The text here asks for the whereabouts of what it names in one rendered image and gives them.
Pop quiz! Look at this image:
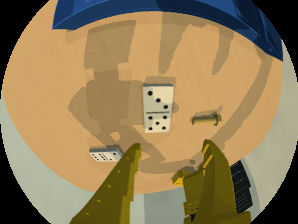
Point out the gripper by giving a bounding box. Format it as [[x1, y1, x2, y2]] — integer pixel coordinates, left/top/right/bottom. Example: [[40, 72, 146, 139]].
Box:
[[69, 139, 252, 224]]

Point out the white domino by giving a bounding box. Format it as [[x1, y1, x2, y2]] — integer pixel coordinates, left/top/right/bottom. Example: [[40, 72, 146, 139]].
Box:
[[89, 147, 122, 161], [143, 84, 174, 133]]

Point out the blue bin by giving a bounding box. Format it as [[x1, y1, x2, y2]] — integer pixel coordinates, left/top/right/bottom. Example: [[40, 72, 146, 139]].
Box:
[[52, 0, 283, 62]]

